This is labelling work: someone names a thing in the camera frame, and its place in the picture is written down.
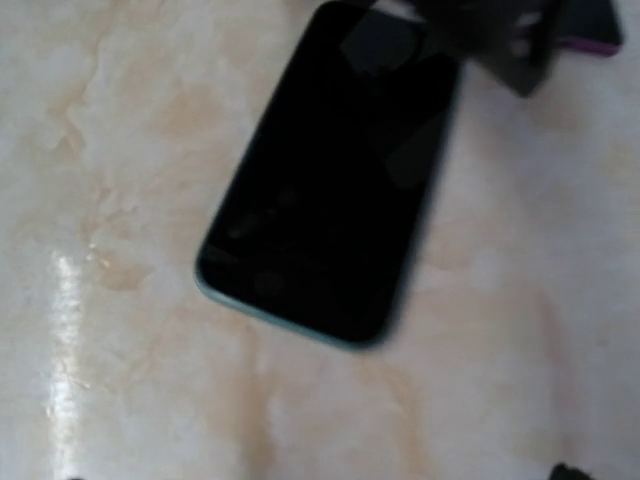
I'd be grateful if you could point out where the black phone with purple edge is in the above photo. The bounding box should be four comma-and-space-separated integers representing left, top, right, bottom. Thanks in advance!
558, 0, 624, 57

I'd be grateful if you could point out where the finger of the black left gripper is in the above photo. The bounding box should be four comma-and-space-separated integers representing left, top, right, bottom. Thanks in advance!
408, 0, 572, 97

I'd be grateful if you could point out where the black smartphone with teal edge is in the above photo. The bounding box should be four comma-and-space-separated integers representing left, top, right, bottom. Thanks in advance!
195, 1, 461, 349

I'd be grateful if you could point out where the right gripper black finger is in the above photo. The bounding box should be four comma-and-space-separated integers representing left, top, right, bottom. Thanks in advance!
549, 464, 593, 480

